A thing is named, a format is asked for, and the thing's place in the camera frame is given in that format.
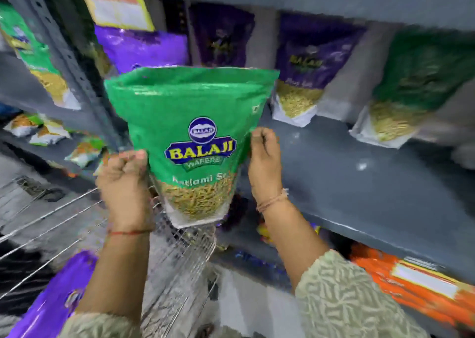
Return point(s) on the person's left hand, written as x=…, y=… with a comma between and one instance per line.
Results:
x=124, y=193

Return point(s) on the person's right hand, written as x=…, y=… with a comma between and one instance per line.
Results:
x=264, y=171

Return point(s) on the person's left thumb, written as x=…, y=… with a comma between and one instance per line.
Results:
x=136, y=156

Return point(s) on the person's right thumb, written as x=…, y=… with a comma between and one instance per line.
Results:
x=256, y=144

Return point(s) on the person's left forearm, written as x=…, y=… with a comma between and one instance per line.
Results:
x=117, y=274

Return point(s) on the person's right forearm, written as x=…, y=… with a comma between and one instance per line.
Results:
x=293, y=245

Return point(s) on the small green orange packet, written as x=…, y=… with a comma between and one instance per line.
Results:
x=86, y=151
x=50, y=133
x=22, y=124

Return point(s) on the yellow snack packet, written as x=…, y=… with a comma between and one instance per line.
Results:
x=264, y=234

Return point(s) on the purple snack packet clear bottom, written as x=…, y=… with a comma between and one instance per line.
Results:
x=308, y=63

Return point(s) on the grey metal shelf rack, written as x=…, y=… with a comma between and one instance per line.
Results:
x=352, y=185

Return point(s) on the bright purple snack packet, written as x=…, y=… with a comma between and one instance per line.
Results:
x=141, y=48

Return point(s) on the dark purple snack packet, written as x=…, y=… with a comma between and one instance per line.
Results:
x=222, y=35

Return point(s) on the blue snack packet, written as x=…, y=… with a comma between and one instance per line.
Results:
x=259, y=261

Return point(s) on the light green snack packet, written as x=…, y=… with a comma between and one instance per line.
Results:
x=33, y=52

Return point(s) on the yellow white label packet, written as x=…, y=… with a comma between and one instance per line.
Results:
x=117, y=9

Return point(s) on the shiny purple snack packet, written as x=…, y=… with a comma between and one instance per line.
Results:
x=52, y=300

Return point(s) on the dark green snack packet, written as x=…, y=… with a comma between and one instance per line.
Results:
x=415, y=78

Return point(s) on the orange snack packet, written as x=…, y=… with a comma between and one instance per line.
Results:
x=412, y=282

